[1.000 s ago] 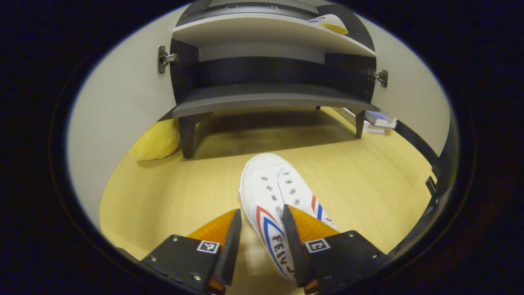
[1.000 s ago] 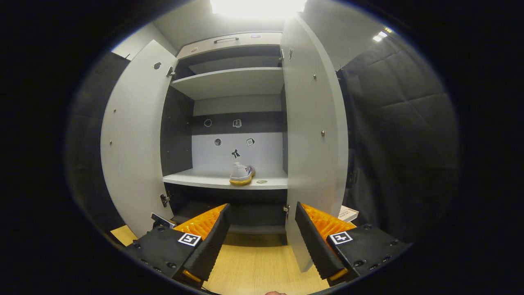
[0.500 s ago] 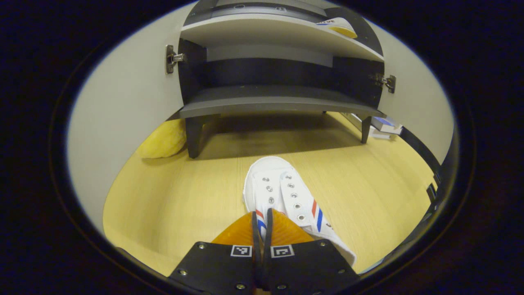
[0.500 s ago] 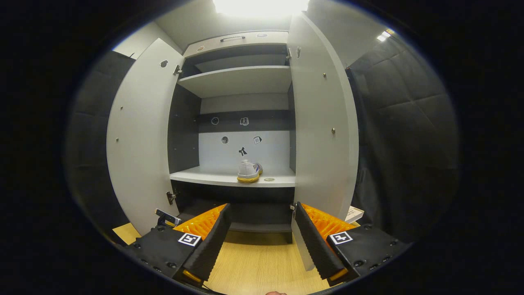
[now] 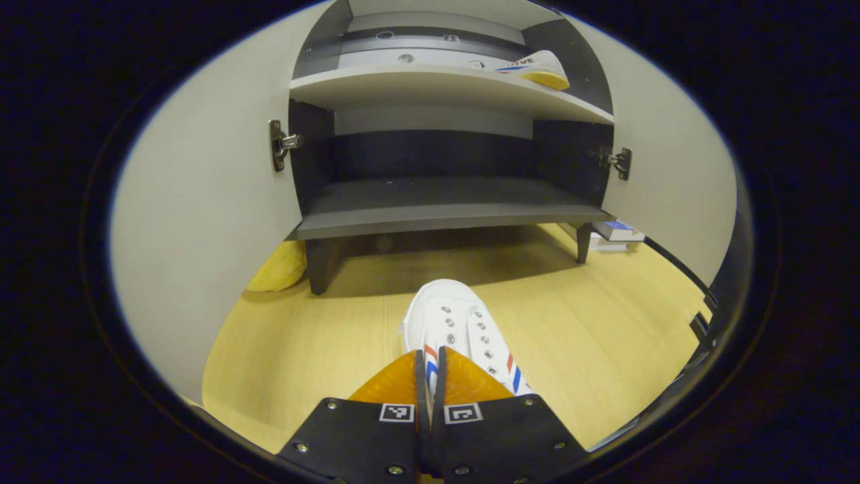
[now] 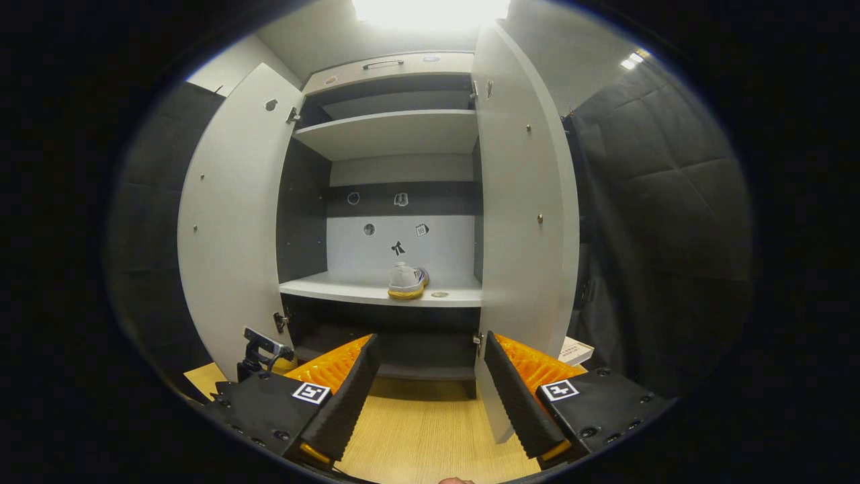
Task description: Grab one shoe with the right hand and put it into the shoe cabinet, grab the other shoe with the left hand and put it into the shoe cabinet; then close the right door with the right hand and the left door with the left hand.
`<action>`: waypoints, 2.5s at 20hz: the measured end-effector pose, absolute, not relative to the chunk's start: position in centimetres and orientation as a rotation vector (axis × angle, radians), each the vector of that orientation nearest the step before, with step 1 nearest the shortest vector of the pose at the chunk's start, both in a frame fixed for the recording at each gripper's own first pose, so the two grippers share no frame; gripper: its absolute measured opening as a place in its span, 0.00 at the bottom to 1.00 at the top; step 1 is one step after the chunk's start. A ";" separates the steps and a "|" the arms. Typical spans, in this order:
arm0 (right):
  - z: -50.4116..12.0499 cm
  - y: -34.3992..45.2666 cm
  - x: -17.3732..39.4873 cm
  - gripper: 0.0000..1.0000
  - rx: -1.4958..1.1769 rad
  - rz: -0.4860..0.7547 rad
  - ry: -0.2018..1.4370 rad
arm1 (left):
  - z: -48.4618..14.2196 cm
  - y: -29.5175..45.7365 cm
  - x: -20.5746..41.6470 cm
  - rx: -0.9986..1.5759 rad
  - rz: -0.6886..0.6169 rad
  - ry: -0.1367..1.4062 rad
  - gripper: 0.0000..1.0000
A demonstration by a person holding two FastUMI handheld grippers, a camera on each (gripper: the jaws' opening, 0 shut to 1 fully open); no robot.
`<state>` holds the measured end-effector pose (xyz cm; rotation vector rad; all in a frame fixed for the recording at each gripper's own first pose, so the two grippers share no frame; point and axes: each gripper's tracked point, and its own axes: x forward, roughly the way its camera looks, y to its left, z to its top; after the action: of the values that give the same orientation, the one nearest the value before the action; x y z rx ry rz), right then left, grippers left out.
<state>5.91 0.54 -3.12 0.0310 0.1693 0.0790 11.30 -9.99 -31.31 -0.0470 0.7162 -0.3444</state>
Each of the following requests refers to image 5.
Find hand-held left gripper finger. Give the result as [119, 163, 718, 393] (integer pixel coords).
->
[430, 346, 591, 484]
[277, 348, 431, 484]

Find white striped canvas shoe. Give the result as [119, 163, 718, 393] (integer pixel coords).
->
[494, 50, 570, 91]
[401, 279, 535, 397]

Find grey shoe cabinet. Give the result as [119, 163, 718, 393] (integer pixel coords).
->
[286, 0, 615, 296]

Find grey shoe cabinet door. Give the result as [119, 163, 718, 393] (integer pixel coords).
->
[564, 13, 738, 286]
[111, 3, 337, 404]

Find metal door hinge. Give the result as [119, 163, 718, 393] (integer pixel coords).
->
[598, 147, 633, 181]
[268, 119, 304, 173]

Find yellow cushion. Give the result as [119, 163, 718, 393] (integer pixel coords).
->
[246, 240, 308, 293]

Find white book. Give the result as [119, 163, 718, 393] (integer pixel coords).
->
[576, 225, 629, 253]

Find blue book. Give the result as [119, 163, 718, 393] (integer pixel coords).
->
[591, 220, 646, 243]

